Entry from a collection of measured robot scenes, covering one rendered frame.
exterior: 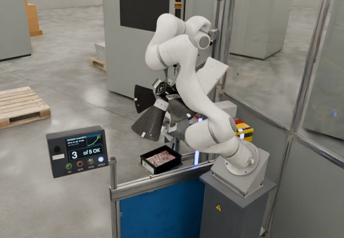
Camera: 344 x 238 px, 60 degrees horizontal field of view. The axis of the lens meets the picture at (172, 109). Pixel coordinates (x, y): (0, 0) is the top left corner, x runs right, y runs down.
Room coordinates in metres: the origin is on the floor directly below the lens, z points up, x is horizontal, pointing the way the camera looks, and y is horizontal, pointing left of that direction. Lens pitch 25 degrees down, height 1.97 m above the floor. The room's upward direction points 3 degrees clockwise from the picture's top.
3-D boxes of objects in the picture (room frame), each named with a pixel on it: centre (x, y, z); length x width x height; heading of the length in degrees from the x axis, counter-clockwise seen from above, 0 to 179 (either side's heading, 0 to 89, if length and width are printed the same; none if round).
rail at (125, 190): (1.51, -0.08, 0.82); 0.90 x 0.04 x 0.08; 117
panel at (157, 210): (1.51, -0.08, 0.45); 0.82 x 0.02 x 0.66; 117
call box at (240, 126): (1.69, -0.43, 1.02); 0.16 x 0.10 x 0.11; 117
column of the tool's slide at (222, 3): (2.51, -0.34, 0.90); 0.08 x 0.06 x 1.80; 62
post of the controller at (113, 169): (1.31, 0.30, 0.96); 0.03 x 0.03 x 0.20; 27
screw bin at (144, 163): (1.62, 0.05, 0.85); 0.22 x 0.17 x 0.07; 132
